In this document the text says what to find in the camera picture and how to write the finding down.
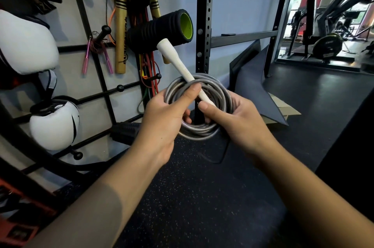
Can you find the short gold stick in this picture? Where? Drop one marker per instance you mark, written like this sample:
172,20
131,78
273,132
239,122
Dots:
155,8

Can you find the black exercise machine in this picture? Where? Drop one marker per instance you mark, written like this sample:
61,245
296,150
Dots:
327,49

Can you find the grey folded floor mat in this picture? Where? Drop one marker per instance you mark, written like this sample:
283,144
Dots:
254,87

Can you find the flat cardboard piece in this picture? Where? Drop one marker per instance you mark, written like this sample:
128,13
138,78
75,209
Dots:
287,110

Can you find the person's right hand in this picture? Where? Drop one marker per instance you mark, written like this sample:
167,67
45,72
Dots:
242,125

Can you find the long gold stick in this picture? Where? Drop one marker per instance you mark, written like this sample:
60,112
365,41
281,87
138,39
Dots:
121,31

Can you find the person's left forearm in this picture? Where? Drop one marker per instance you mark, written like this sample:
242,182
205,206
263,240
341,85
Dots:
93,204

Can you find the person's right forearm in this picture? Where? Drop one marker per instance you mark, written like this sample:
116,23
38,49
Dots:
315,201

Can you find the large white boxing glove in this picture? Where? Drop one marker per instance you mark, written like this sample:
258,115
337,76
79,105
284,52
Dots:
27,43

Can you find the person's left hand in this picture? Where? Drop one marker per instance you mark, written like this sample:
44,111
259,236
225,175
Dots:
160,128

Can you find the red resistance bands bundle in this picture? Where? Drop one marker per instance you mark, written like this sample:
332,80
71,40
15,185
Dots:
150,75

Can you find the small white boxing glove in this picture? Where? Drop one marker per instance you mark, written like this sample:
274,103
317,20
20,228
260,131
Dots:
52,128

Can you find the small black flat device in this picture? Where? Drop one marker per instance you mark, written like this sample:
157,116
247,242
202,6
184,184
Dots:
228,34

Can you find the black foam roller green core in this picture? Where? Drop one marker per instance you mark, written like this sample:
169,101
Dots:
160,31

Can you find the small black foam roller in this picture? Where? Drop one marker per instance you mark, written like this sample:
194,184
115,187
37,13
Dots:
125,133

